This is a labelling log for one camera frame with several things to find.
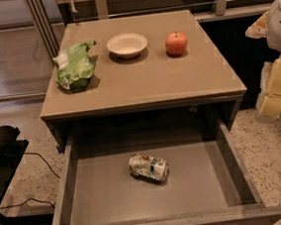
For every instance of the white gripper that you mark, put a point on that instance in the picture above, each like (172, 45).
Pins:
(280, 26)

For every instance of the crushed 7up can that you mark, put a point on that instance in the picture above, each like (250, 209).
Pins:
(154, 168)

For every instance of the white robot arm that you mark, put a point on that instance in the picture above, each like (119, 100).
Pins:
(268, 26)

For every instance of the grey cabinet counter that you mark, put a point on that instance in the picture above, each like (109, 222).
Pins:
(153, 80)

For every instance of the open grey top drawer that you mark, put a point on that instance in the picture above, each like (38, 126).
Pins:
(207, 182)

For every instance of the red apple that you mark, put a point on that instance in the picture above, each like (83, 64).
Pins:
(176, 44)

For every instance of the white paper bowl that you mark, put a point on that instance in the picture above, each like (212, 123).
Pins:
(127, 45)

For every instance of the green chip bag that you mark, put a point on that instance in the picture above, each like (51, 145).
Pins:
(75, 67)

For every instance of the black chair base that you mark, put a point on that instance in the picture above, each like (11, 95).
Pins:
(11, 153)

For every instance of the metal railing frame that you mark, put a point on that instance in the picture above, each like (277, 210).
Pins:
(70, 11)

